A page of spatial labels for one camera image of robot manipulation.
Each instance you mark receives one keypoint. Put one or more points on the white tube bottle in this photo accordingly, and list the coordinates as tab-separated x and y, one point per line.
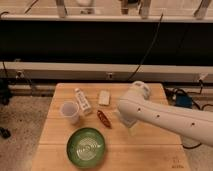
83	102

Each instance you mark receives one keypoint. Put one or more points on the red chili pepper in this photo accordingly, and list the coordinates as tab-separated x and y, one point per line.
104	119

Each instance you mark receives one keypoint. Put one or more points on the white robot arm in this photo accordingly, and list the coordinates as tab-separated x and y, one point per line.
134	105

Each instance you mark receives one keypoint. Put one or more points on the green ceramic bowl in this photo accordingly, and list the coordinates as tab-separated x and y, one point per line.
86	148

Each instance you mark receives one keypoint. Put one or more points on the clear plastic measuring cup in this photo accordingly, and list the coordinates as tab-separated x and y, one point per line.
70	111

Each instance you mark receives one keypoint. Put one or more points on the white rectangular box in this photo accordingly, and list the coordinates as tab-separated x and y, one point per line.
104	98

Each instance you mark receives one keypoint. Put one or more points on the grey metal rail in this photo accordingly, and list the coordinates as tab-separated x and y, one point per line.
107	72

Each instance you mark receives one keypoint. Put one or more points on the black caster wheel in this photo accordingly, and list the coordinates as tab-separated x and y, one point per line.
5	133

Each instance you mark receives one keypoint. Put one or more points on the blue power box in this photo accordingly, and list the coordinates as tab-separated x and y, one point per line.
183	101

